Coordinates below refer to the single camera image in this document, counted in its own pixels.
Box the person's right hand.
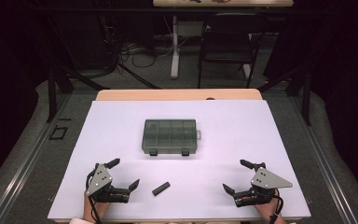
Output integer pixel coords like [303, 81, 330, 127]
[255, 189, 282, 217]

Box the small black bar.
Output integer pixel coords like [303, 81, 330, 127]
[151, 181, 172, 197]

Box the white table board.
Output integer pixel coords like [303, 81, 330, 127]
[47, 99, 312, 220]

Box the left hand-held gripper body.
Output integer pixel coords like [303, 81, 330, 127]
[85, 161, 131, 203]

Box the grey plastic compartment box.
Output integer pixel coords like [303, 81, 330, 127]
[141, 119, 202, 157]

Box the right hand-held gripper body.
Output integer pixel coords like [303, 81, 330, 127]
[234, 161, 294, 208]

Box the hand-held gripper cable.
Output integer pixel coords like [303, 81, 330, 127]
[85, 169, 104, 224]
[268, 189, 284, 224]

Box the metal floor rail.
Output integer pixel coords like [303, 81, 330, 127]
[0, 92, 73, 224]
[287, 92, 358, 224]

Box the grey box under desk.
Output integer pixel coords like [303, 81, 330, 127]
[176, 21, 205, 38]

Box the left hand-held gripper cable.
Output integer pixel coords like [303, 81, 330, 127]
[85, 169, 104, 224]

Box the person's left hand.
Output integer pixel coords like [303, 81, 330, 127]
[83, 193, 111, 217]

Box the wooden desk with white legs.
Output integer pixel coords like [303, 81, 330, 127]
[152, 0, 295, 80]

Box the black metal stand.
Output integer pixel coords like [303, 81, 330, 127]
[46, 66, 110, 124]
[257, 65, 312, 127]

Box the black folding chair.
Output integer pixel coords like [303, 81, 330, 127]
[197, 12, 269, 90]

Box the tangle of floor cables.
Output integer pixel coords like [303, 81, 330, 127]
[117, 34, 175, 70]

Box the right hand-held gripper cable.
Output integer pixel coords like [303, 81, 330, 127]
[268, 189, 284, 224]

